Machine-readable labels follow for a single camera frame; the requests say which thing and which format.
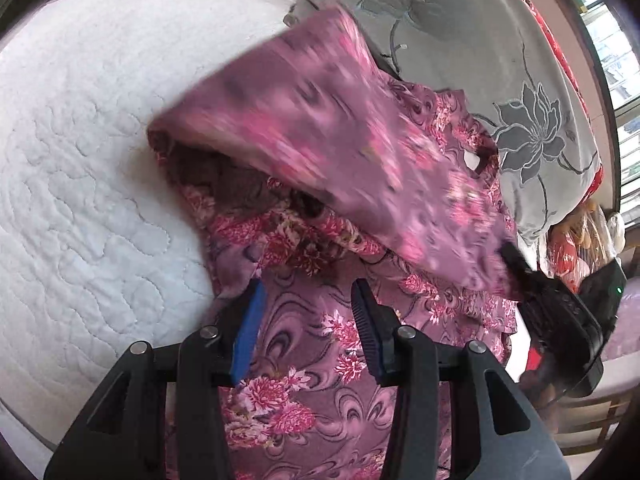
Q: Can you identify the grey floral quilt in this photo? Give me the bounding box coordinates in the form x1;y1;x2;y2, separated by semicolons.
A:
284;0;605;250

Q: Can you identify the red blanket edge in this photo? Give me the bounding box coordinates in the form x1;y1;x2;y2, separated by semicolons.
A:
487;0;607;202

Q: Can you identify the window frame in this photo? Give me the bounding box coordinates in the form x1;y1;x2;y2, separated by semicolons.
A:
550;0;640;213

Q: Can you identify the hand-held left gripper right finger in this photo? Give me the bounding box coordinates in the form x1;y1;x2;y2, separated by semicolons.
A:
350;279;572;480

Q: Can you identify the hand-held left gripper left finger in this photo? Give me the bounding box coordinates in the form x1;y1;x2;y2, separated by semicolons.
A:
44;279;267;480

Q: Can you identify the purple floral garment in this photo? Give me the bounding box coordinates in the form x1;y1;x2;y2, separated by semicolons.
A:
146;6;523;480

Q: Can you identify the wooden chair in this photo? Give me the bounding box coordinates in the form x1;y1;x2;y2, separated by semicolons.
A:
549;350;637;463

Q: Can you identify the clear plastic bag with items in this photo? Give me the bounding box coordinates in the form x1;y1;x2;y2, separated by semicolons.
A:
546;199;627;292

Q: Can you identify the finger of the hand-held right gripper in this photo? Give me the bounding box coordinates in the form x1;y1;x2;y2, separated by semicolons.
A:
499;241;540;288

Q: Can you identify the white quilted mattress cover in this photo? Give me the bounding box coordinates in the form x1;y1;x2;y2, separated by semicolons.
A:
0;0;312;452

